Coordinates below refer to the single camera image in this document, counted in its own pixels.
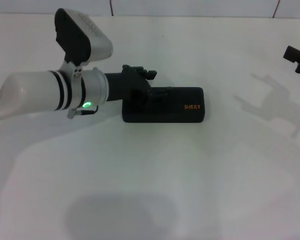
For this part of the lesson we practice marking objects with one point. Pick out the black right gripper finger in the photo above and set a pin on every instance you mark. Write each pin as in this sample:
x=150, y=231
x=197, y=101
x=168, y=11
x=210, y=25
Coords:
x=293, y=53

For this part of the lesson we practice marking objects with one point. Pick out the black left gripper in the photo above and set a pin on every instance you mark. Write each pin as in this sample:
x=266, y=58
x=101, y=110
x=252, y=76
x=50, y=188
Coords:
x=129, y=85

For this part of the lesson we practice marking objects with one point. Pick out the black glasses case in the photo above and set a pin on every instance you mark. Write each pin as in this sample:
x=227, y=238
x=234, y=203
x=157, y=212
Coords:
x=179, y=112

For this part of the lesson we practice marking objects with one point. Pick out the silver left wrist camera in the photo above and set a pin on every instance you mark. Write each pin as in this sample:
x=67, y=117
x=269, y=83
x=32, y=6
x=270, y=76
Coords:
x=89, y=42

